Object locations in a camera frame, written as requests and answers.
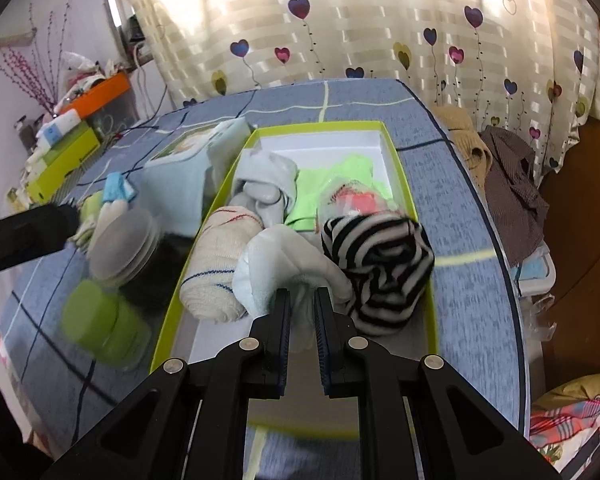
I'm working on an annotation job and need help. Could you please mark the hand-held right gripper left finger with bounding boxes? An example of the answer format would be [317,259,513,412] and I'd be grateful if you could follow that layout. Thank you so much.
[40,287,292,480]

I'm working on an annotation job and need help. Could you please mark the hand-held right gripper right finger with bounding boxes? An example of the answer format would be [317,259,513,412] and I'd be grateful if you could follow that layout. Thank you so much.
[314,286,566,480]

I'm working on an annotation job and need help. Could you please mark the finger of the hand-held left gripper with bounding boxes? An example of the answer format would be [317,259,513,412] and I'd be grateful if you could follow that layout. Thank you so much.
[0,202,81,283]

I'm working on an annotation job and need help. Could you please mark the mint white sock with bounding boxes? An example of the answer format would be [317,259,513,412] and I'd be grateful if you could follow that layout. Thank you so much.
[231,224,353,318]

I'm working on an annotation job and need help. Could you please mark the black white striped sock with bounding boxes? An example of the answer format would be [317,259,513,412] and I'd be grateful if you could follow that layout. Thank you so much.
[320,212,436,337]

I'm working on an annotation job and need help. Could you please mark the beige sock roll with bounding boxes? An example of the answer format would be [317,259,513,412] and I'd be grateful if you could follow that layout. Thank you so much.
[180,205,263,322]

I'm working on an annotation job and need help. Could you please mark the orange item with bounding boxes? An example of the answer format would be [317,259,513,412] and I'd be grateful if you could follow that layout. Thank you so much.
[317,175,406,233]

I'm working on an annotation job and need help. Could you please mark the neon green sock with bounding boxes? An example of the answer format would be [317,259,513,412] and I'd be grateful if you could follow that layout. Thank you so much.
[284,155,393,231]

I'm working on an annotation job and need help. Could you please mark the grey sock roll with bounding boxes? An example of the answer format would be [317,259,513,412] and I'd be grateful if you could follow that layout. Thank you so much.
[230,149,301,228]

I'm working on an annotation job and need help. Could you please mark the green cardboard box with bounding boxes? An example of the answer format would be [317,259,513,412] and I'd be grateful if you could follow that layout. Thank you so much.
[149,120,441,441]

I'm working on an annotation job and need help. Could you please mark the green rolled towel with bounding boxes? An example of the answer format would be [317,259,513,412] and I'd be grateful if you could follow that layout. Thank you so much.
[77,191,106,231]

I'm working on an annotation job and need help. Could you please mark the green yellow carton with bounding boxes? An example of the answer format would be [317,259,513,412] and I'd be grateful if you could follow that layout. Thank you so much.
[27,127,103,201]

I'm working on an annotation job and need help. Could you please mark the white rolled towel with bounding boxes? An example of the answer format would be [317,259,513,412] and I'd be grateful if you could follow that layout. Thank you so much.
[74,199,131,251]

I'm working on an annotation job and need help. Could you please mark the green plastic jar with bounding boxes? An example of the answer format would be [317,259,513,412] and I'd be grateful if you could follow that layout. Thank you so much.
[61,280,153,372]

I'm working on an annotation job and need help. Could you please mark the white blue carton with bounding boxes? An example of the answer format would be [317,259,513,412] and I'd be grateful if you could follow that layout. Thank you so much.
[35,110,83,147]

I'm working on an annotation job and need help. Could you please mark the pink decorative branches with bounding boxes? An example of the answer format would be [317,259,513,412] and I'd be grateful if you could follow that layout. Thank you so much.
[0,0,76,111]

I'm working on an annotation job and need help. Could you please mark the blue plaid bed blanket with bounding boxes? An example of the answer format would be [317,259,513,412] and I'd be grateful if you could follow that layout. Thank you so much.
[0,77,531,480]

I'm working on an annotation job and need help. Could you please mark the orange lidded storage bin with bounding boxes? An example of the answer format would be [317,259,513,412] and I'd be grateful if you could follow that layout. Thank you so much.
[60,72,135,128]

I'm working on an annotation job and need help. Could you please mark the wet wipes pack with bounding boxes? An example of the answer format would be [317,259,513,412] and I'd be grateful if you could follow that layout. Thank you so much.
[142,120,253,238]

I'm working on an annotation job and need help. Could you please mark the white plastic bag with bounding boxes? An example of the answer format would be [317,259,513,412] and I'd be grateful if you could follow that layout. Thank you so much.
[60,51,103,93]

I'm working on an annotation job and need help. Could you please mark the white plastic basket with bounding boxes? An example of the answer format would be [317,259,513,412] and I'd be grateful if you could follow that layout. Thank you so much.
[510,245,556,301]

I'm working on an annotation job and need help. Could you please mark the black electronic device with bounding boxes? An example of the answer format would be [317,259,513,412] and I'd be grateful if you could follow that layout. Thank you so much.
[125,14,148,46]

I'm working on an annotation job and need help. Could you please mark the brown garment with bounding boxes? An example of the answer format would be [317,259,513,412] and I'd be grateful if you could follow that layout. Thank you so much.
[480,125,551,266]

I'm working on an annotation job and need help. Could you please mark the beige garment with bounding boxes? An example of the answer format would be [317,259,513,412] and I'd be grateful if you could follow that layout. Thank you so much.
[432,105,491,191]

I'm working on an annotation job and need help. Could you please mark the colourful plaid quilt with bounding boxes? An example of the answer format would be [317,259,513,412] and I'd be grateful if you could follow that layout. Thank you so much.
[530,374,600,466]

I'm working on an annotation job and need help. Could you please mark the wooden wardrobe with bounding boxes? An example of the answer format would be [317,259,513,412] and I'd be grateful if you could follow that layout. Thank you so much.
[530,20,600,376]

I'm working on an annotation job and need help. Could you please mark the heart print curtain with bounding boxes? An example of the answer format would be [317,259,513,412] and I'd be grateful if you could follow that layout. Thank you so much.
[100,0,600,176]

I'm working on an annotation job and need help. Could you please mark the black cable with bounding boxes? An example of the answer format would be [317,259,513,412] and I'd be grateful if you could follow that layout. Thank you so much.
[105,85,172,142]

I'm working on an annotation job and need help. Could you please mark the white cable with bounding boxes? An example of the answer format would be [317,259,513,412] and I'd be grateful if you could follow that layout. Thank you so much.
[131,42,150,111]

